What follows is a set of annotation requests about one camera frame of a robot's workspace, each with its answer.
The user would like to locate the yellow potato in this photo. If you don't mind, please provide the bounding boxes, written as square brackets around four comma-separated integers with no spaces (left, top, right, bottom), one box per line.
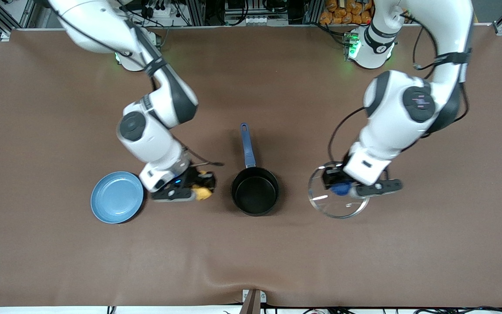
[191,183,214,201]

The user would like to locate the glass lid with blue knob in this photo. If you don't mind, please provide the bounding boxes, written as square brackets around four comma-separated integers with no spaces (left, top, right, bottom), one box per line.
[308,161,370,219]

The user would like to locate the blue round plate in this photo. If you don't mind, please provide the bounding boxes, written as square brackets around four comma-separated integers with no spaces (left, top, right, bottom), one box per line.
[90,171,145,225]

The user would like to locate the brown table mat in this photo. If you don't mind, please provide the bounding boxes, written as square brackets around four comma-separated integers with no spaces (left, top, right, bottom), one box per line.
[0,25,502,308]

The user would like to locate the bag of orange items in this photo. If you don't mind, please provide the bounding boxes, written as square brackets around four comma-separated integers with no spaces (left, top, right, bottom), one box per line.
[319,0,373,25]

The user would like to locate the white power strip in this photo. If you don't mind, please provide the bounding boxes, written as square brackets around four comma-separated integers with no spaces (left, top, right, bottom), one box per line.
[143,1,190,27]

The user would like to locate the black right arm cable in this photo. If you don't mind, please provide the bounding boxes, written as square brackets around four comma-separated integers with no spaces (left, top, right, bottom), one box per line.
[48,0,225,167]

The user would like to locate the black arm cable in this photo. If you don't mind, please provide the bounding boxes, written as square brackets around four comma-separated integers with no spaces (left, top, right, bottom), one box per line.
[48,0,225,167]
[327,13,472,169]

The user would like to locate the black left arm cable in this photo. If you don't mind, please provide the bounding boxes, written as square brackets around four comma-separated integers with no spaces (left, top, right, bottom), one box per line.
[327,13,472,169]

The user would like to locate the black pot with blue handle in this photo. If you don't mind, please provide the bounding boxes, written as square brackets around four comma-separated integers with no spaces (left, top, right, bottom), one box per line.
[231,123,280,217]

